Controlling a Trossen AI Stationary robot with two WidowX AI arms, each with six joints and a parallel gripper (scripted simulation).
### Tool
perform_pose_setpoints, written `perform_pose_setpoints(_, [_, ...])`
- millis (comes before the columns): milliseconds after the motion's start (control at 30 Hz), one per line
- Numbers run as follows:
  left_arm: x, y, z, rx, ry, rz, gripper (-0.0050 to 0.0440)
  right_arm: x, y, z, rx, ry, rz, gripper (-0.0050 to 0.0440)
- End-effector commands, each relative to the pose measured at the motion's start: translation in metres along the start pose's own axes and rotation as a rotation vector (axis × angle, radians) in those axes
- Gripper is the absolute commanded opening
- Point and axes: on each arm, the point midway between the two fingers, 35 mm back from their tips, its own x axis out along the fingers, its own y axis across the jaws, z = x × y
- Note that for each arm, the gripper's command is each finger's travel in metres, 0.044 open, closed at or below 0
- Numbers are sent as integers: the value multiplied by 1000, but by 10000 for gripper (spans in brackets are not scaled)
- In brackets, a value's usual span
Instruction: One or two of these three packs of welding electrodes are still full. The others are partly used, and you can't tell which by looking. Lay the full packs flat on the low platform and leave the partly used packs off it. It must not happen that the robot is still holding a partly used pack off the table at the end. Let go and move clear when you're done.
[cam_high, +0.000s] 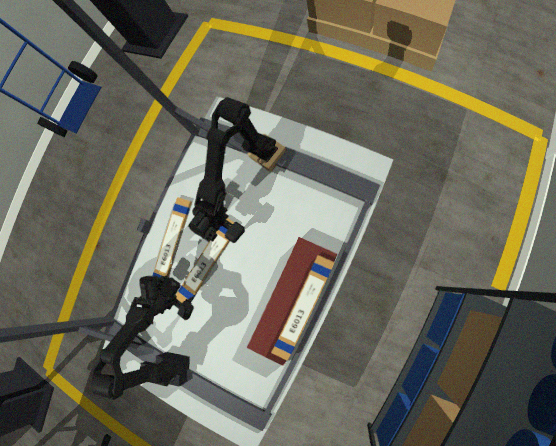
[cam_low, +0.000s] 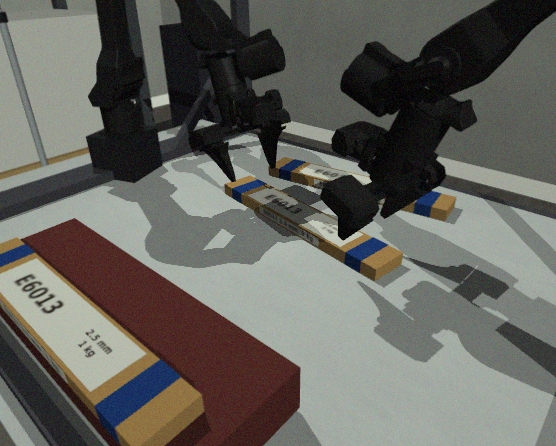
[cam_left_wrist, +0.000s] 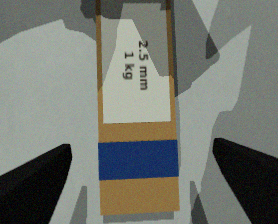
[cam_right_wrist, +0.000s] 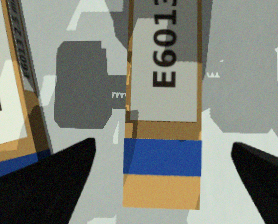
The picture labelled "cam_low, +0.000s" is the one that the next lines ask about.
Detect tan cardboard box with blue bands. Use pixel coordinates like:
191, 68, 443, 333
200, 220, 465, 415
269, 157, 456, 221

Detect tan welding electrode pack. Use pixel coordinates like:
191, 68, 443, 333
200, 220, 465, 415
224, 176, 403, 281
0, 237, 204, 446

